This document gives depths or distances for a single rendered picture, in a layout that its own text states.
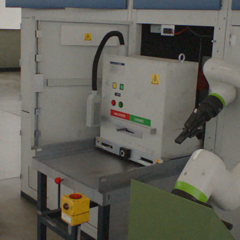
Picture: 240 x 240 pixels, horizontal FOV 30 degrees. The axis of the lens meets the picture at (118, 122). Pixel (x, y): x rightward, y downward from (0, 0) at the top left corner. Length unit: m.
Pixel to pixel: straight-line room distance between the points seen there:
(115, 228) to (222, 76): 0.83
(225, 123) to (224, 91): 0.21
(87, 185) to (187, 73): 0.73
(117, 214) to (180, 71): 0.74
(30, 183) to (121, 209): 1.99
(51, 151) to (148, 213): 1.00
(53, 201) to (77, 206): 1.94
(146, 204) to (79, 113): 1.21
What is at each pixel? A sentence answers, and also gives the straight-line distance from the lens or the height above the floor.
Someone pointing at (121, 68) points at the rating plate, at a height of 1.33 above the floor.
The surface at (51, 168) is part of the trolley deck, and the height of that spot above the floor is 0.84.
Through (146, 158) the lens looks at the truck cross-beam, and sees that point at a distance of 2.25.
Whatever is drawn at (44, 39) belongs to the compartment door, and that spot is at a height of 1.46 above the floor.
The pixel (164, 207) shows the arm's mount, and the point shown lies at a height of 0.97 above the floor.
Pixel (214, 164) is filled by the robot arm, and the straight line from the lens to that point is 1.63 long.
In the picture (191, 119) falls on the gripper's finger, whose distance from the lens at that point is 1.96.
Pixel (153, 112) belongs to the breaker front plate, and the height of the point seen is 1.14.
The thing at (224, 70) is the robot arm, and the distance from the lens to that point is 1.97.
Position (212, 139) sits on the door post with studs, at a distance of 2.33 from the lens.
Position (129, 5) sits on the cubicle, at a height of 1.67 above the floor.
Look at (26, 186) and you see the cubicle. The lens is 4.02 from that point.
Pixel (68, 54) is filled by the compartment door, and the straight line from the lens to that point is 2.58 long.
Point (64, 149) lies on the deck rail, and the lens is 2.46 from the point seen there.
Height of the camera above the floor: 1.55
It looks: 12 degrees down
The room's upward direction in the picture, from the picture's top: 3 degrees clockwise
